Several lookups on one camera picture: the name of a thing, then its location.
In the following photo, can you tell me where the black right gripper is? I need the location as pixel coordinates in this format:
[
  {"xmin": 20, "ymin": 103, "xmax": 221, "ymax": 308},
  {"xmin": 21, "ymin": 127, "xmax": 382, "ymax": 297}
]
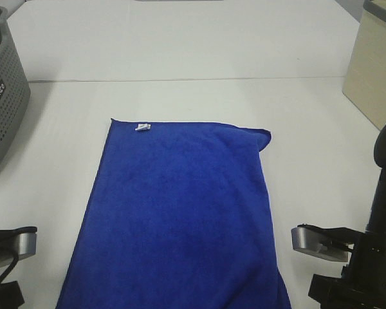
[{"xmin": 308, "ymin": 232, "xmax": 386, "ymax": 308}]

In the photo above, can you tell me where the grey perforated plastic basket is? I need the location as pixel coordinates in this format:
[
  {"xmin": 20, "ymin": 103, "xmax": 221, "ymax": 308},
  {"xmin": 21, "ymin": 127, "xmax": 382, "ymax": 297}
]
[{"xmin": 0, "ymin": 6, "xmax": 31, "ymax": 164}]

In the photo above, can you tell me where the beige storage box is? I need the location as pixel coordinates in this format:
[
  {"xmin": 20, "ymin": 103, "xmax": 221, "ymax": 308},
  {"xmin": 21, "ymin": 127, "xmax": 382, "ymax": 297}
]
[{"xmin": 342, "ymin": 1, "xmax": 386, "ymax": 129}]

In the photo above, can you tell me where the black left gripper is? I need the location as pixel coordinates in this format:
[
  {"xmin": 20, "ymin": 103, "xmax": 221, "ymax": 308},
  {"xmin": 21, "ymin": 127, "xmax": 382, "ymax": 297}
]
[{"xmin": 0, "ymin": 281, "xmax": 24, "ymax": 309}]

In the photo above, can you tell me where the blue microfibre towel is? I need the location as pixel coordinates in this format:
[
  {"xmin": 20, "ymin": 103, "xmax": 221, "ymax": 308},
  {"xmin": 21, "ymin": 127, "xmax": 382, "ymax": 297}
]
[{"xmin": 57, "ymin": 120, "xmax": 291, "ymax": 308}]

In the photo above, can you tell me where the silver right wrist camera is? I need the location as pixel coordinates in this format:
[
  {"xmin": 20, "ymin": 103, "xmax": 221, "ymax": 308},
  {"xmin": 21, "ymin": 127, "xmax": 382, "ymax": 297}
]
[{"xmin": 291, "ymin": 225, "xmax": 350, "ymax": 263}]

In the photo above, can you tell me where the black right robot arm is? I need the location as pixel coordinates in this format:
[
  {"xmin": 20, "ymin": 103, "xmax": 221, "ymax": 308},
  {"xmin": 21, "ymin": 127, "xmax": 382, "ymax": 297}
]
[{"xmin": 305, "ymin": 124, "xmax": 386, "ymax": 308}]

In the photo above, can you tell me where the black camera cable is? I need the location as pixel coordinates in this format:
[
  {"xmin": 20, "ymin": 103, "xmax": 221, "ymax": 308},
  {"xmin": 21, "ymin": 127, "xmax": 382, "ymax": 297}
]
[{"xmin": 0, "ymin": 250, "xmax": 20, "ymax": 290}]

